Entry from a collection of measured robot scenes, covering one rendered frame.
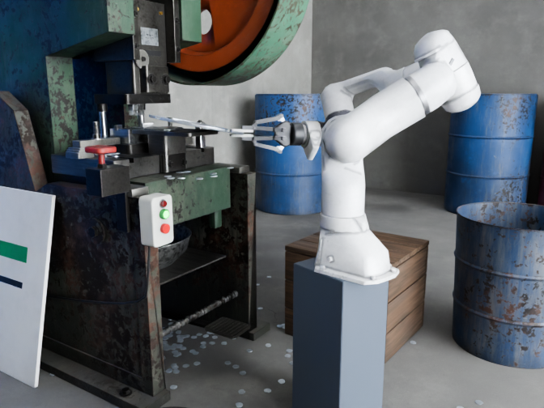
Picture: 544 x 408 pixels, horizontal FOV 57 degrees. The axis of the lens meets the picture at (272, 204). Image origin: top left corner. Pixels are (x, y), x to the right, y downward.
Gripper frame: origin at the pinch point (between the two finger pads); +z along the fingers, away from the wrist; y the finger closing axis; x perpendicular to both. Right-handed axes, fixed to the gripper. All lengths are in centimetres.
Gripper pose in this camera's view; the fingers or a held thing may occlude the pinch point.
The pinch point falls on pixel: (241, 133)
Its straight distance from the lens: 161.2
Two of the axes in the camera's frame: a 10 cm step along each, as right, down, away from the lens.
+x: 3.3, 1.9, -9.3
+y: 0.4, -9.8, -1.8
